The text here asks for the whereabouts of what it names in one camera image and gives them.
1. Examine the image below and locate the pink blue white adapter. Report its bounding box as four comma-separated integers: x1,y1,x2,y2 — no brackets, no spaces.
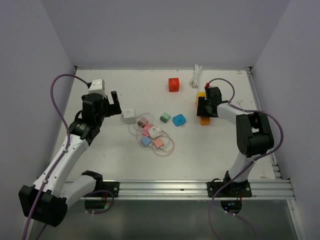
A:
121,108,137,124

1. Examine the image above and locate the yellow cube socket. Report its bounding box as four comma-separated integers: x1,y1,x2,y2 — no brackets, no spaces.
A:
194,91,207,107

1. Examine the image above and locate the brown usb charger plug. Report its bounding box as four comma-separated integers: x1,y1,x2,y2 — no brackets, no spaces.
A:
137,117,149,128

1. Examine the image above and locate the bright blue plug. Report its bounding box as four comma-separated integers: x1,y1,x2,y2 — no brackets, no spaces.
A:
172,114,187,127

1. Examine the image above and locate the white power cord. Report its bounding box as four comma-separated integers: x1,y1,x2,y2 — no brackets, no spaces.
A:
190,64,203,89

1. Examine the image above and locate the red cube socket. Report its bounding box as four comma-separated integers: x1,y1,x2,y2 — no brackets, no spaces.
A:
168,77,180,92

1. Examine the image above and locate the green charger plug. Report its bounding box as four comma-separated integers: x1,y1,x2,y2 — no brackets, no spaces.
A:
159,112,171,123

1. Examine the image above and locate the blue usb charger plug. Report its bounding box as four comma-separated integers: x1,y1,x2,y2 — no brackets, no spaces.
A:
140,136,152,147

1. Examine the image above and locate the grey plug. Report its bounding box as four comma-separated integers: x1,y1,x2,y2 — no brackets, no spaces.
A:
148,125,162,139

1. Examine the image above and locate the pink usb charger plug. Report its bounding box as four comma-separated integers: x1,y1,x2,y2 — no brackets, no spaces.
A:
152,138,165,150

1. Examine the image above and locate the orange power strip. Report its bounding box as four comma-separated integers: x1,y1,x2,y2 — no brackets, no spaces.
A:
199,116,211,126

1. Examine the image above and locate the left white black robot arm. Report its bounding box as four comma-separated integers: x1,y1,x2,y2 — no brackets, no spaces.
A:
18,91,122,227

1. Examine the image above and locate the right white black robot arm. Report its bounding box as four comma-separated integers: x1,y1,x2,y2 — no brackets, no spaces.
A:
195,87,275,198

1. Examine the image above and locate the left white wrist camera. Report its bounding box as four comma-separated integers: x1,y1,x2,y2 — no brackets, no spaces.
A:
88,78,106,98

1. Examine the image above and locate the blue usb cable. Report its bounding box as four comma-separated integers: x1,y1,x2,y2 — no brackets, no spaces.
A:
128,113,173,153

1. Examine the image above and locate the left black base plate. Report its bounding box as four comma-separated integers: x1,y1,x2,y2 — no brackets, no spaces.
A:
74,181,120,198

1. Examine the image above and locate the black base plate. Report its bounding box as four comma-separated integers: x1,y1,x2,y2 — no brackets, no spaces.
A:
206,178,253,198
74,181,120,198

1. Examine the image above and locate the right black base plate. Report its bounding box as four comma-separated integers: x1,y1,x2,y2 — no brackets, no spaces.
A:
206,178,253,198

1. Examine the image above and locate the aluminium front rail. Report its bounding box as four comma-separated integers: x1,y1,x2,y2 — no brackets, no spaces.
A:
32,178,296,201

